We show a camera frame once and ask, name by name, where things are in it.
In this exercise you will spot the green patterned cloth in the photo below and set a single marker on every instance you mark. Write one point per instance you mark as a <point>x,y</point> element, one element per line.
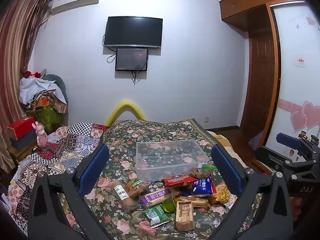
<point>47,117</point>

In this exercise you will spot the white wall socket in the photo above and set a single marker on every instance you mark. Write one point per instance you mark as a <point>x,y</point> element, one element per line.
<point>207,119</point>

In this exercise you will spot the patchwork quilt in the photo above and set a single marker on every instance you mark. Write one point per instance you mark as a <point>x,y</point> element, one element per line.
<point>62,150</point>

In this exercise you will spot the beige blanket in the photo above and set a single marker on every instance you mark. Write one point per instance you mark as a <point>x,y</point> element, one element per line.
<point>225,141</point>

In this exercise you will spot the wooden wardrobe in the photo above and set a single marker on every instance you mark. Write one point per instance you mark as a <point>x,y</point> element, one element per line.
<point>290,80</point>

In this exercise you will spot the red flowers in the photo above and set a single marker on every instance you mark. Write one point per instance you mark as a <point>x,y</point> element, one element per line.
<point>31,74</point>

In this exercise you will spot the purple cracker packet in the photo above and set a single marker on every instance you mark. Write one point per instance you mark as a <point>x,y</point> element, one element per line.
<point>157,196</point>

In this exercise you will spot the dark green snack packet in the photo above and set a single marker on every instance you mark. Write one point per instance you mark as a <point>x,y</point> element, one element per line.
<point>156,216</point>

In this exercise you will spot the orange sausage packet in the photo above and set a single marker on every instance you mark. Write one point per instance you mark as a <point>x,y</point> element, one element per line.
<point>137,187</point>

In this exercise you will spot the clear packet of bread stick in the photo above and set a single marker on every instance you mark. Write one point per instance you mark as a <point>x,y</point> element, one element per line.
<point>122,193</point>

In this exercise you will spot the yellow snack packet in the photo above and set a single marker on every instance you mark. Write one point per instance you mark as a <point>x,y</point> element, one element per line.
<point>225,196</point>

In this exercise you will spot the grey box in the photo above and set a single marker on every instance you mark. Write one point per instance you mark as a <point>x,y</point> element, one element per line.
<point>23,140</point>

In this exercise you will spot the grey round chair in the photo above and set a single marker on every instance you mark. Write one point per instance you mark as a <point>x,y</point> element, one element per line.
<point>58,80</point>

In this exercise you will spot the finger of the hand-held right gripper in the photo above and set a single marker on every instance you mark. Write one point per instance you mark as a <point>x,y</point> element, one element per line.
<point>267,158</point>
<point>288,140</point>

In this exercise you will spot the red snack packet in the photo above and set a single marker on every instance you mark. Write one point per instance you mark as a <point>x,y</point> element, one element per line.
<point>178,180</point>

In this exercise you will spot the pile of clothes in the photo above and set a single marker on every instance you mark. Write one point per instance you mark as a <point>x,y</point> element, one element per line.
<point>37,90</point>

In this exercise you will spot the bright green snack packet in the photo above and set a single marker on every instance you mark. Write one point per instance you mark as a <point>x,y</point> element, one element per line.
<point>169,205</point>

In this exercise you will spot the blue biscuit bag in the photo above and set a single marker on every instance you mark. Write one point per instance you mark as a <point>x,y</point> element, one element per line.
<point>203,186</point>

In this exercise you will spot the wooden door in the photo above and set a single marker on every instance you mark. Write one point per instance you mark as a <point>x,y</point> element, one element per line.
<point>260,80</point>

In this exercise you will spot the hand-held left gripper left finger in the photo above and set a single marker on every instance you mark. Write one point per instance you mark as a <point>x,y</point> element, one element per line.
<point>96,166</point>

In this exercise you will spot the orange brown biscuit packet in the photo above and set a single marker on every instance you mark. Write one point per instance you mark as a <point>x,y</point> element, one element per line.
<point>197,202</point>

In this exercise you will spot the pink heart stickers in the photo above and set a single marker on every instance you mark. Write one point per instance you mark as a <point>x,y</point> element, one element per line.
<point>308,115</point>

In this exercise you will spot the striped brown curtain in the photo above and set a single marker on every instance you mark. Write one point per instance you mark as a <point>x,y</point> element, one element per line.
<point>12,55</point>

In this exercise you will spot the red box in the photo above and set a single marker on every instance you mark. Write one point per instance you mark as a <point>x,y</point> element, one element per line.
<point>21,126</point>

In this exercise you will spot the yellow foam tube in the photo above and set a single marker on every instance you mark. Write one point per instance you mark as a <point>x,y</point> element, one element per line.
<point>125,105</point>

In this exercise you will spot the floral green blanket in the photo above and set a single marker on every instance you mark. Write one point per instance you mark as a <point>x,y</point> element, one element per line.
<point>120,155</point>

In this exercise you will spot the clear bag of brown buns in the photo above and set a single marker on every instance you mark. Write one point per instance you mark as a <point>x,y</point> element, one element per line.
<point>202,171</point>

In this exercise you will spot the pink plush toy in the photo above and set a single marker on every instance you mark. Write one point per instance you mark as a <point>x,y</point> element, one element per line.
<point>40,137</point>

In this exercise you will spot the black wall television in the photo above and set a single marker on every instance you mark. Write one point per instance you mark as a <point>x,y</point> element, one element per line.
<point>133,31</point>

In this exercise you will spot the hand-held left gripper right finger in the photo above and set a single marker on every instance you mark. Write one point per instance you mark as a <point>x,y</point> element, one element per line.
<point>223,166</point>

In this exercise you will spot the clear plastic storage container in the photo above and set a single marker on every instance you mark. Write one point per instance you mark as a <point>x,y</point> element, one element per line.
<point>172,160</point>

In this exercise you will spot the small black wall monitor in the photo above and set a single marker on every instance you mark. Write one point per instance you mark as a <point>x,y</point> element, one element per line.
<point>131,58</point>

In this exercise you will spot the tan cracker packet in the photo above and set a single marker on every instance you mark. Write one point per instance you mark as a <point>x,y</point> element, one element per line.
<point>184,216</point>

